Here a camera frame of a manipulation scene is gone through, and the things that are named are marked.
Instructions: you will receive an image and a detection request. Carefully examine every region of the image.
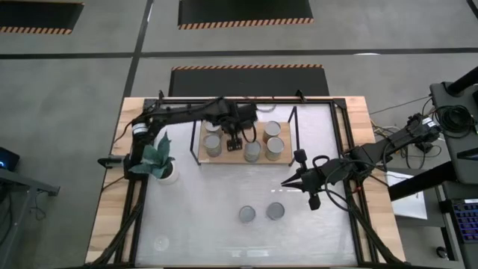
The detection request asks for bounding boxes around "pale green and blue can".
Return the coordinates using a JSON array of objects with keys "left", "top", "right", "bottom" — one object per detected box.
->
[{"left": 243, "top": 140, "right": 262, "bottom": 164}]

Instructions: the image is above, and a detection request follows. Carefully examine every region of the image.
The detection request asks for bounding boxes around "black cable tangle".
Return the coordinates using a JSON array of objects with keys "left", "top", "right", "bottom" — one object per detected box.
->
[{"left": 405, "top": 140, "right": 444, "bottom": 171}]

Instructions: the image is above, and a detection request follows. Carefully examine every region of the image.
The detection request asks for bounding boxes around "grey floor cable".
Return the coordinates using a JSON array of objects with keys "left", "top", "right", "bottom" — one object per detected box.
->
[{"left": 369, "top": 96, "right": 433, "bottom": 116}]

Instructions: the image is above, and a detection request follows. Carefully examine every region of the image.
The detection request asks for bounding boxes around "green peas can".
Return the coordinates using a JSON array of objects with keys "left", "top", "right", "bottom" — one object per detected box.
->
[{"left": 266, "top": 202, "right": 286, "bottom": 221}]

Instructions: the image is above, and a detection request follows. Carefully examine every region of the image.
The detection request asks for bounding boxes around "yellow carrots can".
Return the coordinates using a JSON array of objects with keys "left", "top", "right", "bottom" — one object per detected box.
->
[{"left": 264, "top": 137, "right": 285, "bottom": 161}]

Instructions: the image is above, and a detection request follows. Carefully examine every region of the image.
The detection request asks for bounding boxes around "pale labelled tall can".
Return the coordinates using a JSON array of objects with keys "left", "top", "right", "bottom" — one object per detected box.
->
[{"left": 204, "top": 121, "right": 223, "bottom": 137}]

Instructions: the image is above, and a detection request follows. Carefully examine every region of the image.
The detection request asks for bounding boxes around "coiled black cable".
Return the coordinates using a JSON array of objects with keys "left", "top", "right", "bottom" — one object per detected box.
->
[{"left": 432, "top": 105, "right": 477, "bottom": 140}]

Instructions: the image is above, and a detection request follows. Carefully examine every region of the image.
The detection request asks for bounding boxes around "blue lit keyboard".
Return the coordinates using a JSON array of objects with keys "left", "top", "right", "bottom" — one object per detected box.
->
[{"left": 450, "top": 197, "right": 478, "bottom": 246}]

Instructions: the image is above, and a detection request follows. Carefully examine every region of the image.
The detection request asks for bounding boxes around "grey cart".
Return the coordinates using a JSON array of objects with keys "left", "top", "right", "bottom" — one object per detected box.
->
[{"left": 0, "top": 167, "right": 60, "bottom": 269}]

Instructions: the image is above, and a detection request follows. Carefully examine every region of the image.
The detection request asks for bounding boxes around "orange tall can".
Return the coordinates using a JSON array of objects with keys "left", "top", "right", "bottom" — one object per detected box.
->
[{"left": 262, "top": 120, "right": 282, "bottom": 145}]

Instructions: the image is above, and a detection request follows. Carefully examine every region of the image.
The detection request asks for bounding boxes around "black rig frame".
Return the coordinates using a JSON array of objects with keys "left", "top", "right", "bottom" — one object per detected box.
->
[{"left": 114, "top": 97, "right": 378, "bottom": 268}]

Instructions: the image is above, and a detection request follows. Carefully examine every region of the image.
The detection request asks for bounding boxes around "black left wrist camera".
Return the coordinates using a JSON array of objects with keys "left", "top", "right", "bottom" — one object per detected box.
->
[{"left": 235, "top": 103, "right": 258, "bottom": 123}]

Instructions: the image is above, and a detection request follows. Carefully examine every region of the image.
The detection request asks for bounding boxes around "dark grey desk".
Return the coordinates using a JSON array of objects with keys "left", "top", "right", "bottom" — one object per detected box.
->
[{"left": 429, "top": 80, "right": 478, "bottom": 186}]

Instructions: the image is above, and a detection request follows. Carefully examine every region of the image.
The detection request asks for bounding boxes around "wooden shelf with black frame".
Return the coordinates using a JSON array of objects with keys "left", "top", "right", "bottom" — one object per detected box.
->
[{"left": 189, "top": 105, "right": 302, "bottom": 167}]

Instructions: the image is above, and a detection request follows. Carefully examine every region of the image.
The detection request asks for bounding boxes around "orange and white sauce can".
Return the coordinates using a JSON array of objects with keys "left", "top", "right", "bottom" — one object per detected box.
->
[{"left": 238, "top": 205, "right": 257, "bottom": 224}]

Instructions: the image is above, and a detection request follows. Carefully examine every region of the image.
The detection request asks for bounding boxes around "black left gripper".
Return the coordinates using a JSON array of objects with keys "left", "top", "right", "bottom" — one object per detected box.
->
[{"left": 218, "top": 99, "right": 243, "bottom": 152}]

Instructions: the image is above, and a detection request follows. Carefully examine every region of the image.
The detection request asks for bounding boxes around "black device with blue light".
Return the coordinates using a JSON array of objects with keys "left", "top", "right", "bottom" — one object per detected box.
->
[{"left": 0, "top": 146, "right": 20, "bottom": 172}]

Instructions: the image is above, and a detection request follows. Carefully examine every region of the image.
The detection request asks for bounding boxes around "black cable bundle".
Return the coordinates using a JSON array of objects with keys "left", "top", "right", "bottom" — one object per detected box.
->
[
  {"left": 87, "top": 179, "right": 145, "bottom": 268},
  {"left": 349, "top": 201, "right": 412, "bottom": 268}
]

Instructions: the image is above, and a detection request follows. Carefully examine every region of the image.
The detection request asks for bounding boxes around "white paper sheet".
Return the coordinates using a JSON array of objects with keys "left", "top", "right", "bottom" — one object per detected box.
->
[{"left": 384, "top": 170, "right": 429, "bottom": 221}]

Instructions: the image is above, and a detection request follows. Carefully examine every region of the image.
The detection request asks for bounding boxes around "black mat with hazard stripe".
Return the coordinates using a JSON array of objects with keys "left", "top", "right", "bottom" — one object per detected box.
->
[
  {"left": 168, "top": 64, "right": 330, "bottom": 98},
  {"left": 178, "top": 0, "right": 314, "bottom": 31},
  {"left": 0, "top": 1, "right": 85, "bottom": 36}
]

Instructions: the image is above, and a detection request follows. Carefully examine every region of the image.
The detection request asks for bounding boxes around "blue cherries can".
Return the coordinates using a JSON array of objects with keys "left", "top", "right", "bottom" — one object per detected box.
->
[{"left": 202, "top": 134, "right": 223, "bottom": 158}]

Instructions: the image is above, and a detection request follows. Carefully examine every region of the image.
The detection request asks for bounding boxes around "green plant in white pot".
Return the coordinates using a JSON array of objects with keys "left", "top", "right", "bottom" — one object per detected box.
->
[{"left": 128, "top": 131, "right": 180, "bottom": 186}]

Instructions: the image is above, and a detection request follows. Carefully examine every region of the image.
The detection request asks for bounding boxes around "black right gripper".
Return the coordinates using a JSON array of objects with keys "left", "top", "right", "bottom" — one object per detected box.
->
[{"left": 280, "top": 149, "right": 337, "bottom": 211}]

